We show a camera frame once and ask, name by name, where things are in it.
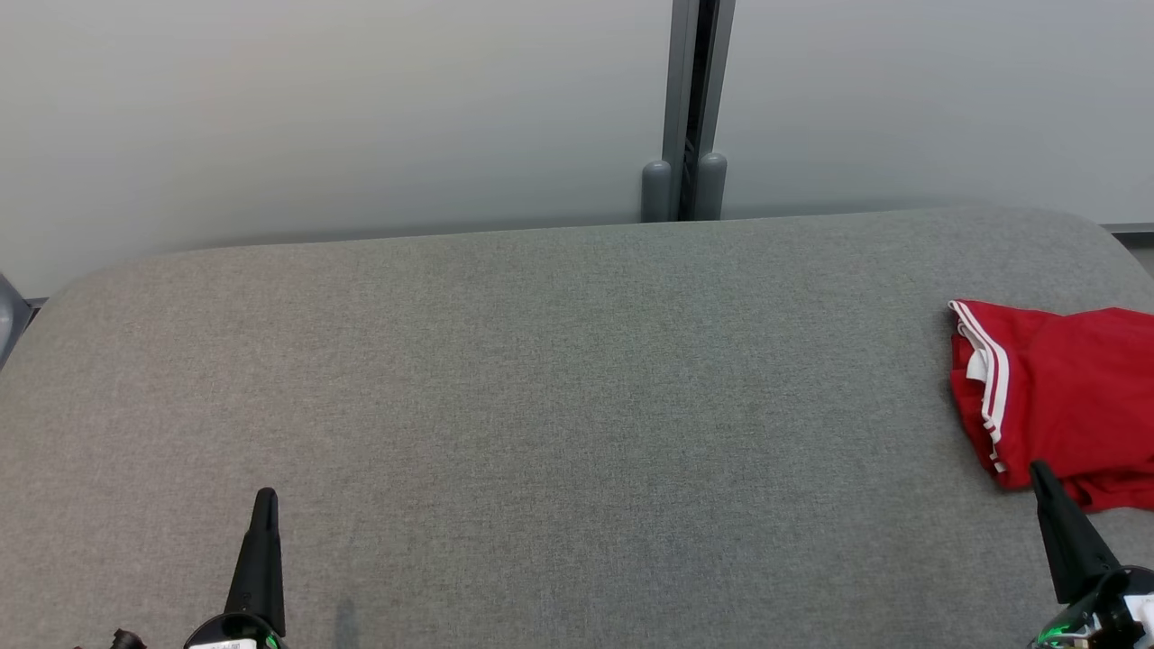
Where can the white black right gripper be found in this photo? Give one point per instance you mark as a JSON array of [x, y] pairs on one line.
[[1113, 622]]

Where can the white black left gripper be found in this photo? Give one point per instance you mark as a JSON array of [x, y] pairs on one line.
[[243, 635]]

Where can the red number 23 jersey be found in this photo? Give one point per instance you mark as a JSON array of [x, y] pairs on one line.
[[1064, 388]]

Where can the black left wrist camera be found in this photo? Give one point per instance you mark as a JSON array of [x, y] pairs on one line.
[[126, 641]]

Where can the dark wall baseboard strip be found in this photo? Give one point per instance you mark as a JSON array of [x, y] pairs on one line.
[[1131, 233]]

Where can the grey cylinder post foot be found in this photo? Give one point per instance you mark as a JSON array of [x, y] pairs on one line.
[[657, 194], [712, 189]]

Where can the grey metal partition post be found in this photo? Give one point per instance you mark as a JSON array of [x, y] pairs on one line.
[[682, 72]]

